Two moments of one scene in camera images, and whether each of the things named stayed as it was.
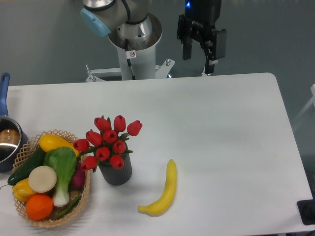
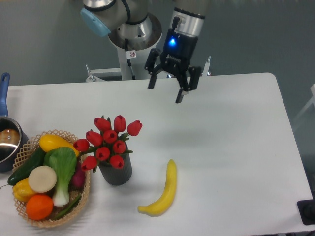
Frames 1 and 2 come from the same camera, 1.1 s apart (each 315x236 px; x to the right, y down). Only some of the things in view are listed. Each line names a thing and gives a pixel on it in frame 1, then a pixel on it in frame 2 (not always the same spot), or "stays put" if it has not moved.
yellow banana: x=164 y=203 stays put
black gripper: x=201 y=18 -> x=179 y=51
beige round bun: x=42 y=179 stays put
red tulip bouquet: x=106 y=142 stays put
